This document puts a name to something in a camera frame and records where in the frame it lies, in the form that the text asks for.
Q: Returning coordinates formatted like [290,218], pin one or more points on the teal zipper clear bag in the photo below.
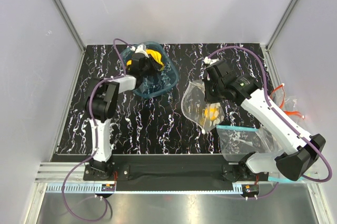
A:
[236,142]

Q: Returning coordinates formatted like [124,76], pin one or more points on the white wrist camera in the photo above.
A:
[208,61]
[139,48]

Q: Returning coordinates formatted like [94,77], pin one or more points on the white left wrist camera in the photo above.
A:
[139,48]

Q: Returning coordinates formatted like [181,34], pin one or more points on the yellow banana bunch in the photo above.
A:
[157,57]

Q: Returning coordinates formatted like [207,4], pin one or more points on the small yellow fruit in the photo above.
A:
[128,64]

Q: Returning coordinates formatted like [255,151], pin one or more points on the teal plastic food container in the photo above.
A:
[156,84]

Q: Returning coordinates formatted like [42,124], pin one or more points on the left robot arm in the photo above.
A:
[102,100]

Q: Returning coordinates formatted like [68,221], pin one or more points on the slotted cable duct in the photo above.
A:
[147,188]

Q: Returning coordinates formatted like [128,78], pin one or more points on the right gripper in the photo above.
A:
[207,81]

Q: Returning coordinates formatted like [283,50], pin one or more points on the yellow lemon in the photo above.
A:
[211,113]

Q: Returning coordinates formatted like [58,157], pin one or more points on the orange zipper clear bag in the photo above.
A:
[288,104]

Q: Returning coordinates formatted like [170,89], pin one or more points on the white dotted zip bag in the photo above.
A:
[193,105]

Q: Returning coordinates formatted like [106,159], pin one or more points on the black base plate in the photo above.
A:
[185,170]

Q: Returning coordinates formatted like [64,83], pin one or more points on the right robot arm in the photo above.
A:
[299,149]

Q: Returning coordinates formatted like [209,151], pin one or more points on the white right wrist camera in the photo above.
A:
[208,61]

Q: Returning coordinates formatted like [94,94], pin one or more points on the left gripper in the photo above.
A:
[155,66]

